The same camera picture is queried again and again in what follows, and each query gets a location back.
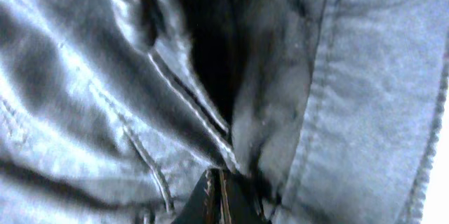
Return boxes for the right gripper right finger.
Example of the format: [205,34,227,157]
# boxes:
[221,170,271,224]

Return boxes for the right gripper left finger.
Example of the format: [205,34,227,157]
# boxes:
[172,169,220,224]

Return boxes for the blue denim shorts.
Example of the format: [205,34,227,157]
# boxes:
[1,0,448,223]

